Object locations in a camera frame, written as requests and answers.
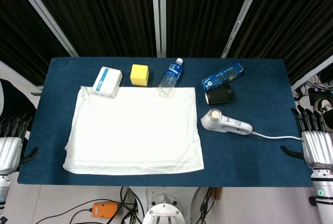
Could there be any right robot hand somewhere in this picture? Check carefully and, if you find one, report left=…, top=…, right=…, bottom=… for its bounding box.
left=280, top=105, right=333, bottom=169

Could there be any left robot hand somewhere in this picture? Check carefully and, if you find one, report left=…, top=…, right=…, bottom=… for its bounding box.
left=0, top=113, right=39, bottom=176

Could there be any white handheld steam iron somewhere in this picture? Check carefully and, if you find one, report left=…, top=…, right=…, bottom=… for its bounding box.
left=200, top=108, right=253, bottom=136

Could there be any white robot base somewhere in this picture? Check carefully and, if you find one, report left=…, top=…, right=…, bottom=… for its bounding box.
left=142, top=186, right=188, bottom=224

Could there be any black and white shoe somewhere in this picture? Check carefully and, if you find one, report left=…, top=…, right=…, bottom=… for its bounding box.
left=313, top=98, right=333, bottom=117

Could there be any black electronics box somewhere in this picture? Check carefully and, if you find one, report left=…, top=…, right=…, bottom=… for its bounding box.
left=308, top=79, right=333, bottom=99

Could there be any dark blue table mat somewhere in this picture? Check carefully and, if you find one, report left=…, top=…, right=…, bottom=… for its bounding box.
left=17, top=57, right=317, bottom=188

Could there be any black cylindrical cup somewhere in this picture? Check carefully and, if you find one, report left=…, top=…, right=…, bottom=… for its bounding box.
left=204, top=83, right=234, bottom=105

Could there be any black pleated curtain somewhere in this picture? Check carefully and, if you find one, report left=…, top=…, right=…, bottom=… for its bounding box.
left=23, top=0, right=159, bottom=58
left=165, top=0, right=258, bottom=58
left=228, top=0, right=333, bottom=85
left=0, top=0, right=71, bottom=86

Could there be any orange floor device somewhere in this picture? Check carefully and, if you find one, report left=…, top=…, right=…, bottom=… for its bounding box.
left=92, top=202, right=120, bottom=219

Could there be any white and blue carton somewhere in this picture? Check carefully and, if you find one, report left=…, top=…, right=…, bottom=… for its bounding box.
left=91, top=66, right=123, bottom=99

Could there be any long blue cardboard box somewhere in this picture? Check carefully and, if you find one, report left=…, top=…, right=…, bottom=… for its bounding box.
left=200, top=62, right=245, bottom=91

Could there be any white t-shirt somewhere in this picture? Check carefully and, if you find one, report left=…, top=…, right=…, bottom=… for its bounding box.
left=62, top=85, right=205, bottom=176

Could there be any yellow foam cube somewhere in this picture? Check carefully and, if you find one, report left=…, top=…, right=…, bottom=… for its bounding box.
left=130, top=64, right=150, bottom=87

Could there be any clear plastic water bottle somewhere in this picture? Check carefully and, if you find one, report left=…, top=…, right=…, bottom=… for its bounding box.
left=157, top=57, right=184, bottom=98

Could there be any white iron power cable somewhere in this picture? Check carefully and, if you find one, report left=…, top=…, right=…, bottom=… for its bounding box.
left=249, top=129, right=304, bottom=142

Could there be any grey metal table bracket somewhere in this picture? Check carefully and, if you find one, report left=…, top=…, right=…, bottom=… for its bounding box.
left=30, top=85, right=44, bottom=96

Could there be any grey aluminium frame rail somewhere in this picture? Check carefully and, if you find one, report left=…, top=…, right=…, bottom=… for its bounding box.
left=290, top=54, right=333, bottom=92
left=0, top=59, right=44, bottom=92

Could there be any black floor cable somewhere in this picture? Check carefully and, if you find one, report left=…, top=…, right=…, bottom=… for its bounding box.
left=35, top=207, right=94, bottom=224

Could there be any grey aluminium frame post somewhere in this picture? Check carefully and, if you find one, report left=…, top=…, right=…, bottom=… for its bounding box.
left=9, top=0, right=79, bottom=58
left=151, top=0, right=167, bottom=58
left=220, top=0, right=266, bottom=58

